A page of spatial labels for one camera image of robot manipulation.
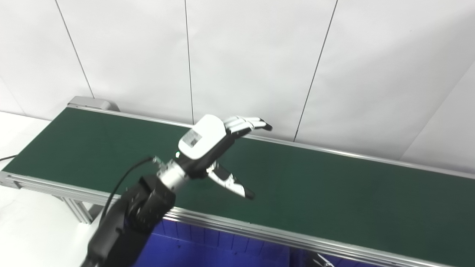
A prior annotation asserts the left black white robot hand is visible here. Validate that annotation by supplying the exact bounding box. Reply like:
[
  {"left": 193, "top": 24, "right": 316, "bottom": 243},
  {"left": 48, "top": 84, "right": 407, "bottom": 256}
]
[{"left": 177, "top": 114, "right": 273, "bottom": 201}]

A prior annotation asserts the green conveyor belt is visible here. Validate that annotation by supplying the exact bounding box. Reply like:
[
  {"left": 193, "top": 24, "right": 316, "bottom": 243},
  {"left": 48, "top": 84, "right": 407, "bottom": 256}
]
[
  {"left": 2, "top": 108, "right": 475, "bottom": 267},
  {"left": 0, "top": 105, "right": 475, "bottom": 267}
]

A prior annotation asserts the blue plastic bin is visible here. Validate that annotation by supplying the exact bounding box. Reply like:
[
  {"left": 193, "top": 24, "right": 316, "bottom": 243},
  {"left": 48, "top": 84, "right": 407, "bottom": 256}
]
[
  {"left": 289, "top": 247, "right": 379, "bottom": 267},
  {"left": 133, "top": 219, "right": 292, "bottom": 267}
]

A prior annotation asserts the grey conveyor end housing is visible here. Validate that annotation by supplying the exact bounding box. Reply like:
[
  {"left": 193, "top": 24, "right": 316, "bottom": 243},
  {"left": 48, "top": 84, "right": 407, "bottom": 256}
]
[{"left": 68, "top": 96, "right": 120, "bottom": 112}]

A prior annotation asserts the aluminium conveyor support leg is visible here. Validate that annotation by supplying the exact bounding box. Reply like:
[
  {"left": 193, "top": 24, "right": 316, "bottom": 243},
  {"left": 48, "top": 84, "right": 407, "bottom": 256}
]
[{"left": 56, "top": 195, "right": 104, "bottom": 225}]

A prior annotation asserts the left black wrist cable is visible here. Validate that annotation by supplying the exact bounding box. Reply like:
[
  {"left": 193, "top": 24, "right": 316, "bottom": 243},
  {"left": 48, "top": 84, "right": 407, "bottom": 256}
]
[{"left": 98, "top": 156, "right": 164, "bottom": 227}]

